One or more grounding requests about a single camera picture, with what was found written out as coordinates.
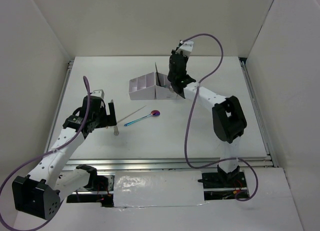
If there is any iridescent rainbow spoon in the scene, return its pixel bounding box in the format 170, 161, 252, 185
124, 110, 161, 127

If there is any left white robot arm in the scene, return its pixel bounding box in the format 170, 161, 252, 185
12, 89, 117, 220

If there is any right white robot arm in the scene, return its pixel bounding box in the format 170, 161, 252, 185
168, 50, 247, 187

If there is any silver ornate knife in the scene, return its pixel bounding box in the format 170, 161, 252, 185
110, 99, 120, 136

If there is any white right utensil organizer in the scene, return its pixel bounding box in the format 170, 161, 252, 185
155, 73, 179, 100

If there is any white utensil organizer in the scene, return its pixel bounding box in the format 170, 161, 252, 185
128, 72, 156, 101
155, 73, 179, 100

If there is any white chopstick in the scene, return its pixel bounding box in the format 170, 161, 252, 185
117, 105, 146, 123

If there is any white left utensil organizer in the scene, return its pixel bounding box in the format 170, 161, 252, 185
128, 72, 156, 101

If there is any white cover plate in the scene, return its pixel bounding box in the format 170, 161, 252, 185
113, 170, 205, 208

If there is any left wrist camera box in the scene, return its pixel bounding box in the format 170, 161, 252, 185
90, 89, 105, 99

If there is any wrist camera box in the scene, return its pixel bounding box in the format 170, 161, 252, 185
175, 40, 194, 58
90, 89, 105, 99

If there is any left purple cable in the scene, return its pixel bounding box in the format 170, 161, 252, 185
0, 75, 91, 229

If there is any purple cable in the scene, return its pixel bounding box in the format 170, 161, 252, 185
0, 75, 91, 229
181, 33, 259, 201

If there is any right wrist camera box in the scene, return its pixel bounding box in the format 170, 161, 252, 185
175, 40, 194, 58

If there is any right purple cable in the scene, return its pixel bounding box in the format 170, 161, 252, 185
181, 33, 259, 201

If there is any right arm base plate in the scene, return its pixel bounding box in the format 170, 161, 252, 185
197, 172, 247, 191

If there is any aluminium front rail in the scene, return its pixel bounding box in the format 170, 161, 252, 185
62, 155, 274, 172

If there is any aluminium rail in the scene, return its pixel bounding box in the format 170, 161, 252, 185
238, 57, 279, 168
62, 155, 274, 172

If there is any aluminium right rail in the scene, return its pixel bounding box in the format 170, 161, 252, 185
238, 57, 279, 168

